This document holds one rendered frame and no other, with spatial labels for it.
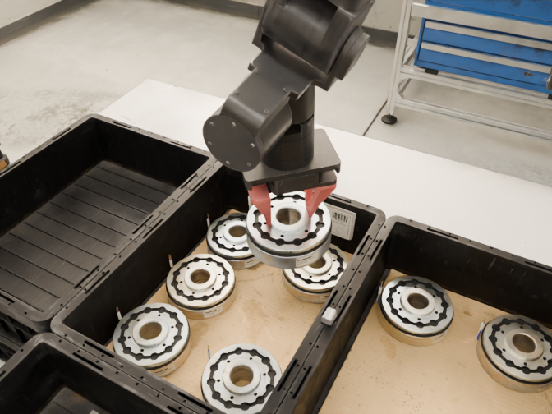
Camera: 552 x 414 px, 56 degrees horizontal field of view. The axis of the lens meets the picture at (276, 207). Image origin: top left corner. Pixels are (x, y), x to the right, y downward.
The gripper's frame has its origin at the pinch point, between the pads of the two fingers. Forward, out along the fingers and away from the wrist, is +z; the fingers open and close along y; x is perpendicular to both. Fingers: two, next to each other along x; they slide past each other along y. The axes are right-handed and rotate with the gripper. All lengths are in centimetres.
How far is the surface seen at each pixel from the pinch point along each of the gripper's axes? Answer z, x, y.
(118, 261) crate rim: 10.6, 7.5, -22.2
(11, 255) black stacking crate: 21, 23, -42
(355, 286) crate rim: 11.5, -4.3, 7.6
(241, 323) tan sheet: 21.0, 0.3, -7.4
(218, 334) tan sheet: 20.7, -0.9, -10.9
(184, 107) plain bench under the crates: 38, 84, -9
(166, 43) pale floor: 117, 283, -10
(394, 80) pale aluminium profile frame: 93, 163, 94
